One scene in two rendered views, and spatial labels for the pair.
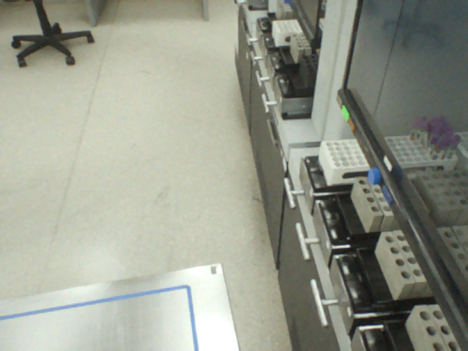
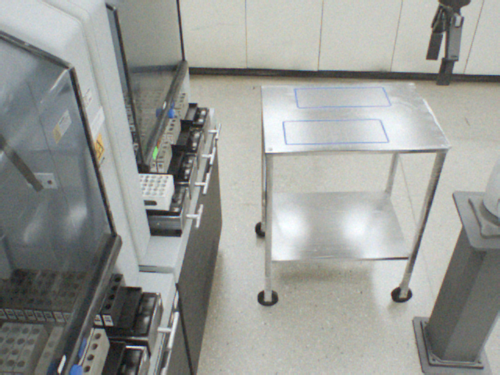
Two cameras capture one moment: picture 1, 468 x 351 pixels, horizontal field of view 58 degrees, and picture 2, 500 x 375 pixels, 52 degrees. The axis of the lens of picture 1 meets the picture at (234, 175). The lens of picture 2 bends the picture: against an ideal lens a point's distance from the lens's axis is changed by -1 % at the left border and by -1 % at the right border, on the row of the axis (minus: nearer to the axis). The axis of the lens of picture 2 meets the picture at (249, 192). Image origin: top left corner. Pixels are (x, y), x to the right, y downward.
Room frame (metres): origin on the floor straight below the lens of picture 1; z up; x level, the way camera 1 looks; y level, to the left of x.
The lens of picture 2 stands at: (1.83, 0.21, 1.79)
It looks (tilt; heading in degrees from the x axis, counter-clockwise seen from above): 40 degrees down; 190
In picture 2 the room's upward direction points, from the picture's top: 1 degrees counter-clockwise
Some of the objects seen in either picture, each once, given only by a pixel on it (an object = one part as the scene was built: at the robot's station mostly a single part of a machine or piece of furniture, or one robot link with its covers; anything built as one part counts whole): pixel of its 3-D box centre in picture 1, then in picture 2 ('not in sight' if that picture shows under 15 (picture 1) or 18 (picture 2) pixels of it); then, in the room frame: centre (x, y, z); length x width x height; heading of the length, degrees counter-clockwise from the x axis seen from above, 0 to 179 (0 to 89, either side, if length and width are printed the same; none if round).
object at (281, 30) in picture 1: (315, 33); not in sight; (1.47, -0.30, 0.83); 0.30 x 0.10 x 0.06; 95
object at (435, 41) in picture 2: not in sight; (433, 47); (0.53, 0.47, 1.22); 0.03 x 0.01 x 0.07; 95
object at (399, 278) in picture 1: (393, 266); (173, 130); (0.45, -0.29, 0.85); 0.12 x 0.02 x 0.06; 4
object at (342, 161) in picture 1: (384, 160); (120, 191); (0.77, -0.36, 0.83); 0.30 x 0.10 x 0.06; 95
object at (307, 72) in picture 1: (307, 72); (115, 301); (1.16, -0.23, 0.85); 0.12 x 0.02 x 0.06; 5
